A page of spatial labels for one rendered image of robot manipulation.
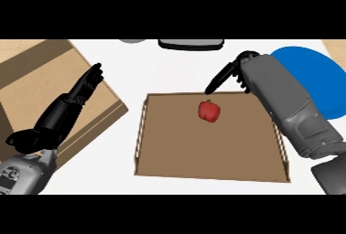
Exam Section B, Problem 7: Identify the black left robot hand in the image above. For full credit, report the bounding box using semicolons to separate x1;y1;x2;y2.
5;62;105;154

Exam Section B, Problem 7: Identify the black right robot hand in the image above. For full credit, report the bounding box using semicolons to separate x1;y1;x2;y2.
204;50;262;96

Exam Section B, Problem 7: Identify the red bell pepper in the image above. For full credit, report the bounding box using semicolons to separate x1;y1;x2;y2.
197;100;222;123

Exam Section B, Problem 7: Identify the blue plate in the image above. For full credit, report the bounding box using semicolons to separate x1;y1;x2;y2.
269;46;346;121

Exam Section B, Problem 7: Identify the brown wooden tray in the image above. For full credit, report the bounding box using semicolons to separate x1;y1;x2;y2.
133;90;291;184

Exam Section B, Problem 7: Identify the open wooden cabinet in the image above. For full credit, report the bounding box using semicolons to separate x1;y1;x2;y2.
0;39;130;169

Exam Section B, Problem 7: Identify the grey and black appliance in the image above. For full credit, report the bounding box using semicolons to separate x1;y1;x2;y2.
157;39;226;51

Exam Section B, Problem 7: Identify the grey round object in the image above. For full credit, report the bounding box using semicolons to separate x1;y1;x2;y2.
118;39;148;45

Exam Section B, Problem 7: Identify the pale wooden board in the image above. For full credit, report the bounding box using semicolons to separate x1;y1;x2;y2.
322;39;346;64

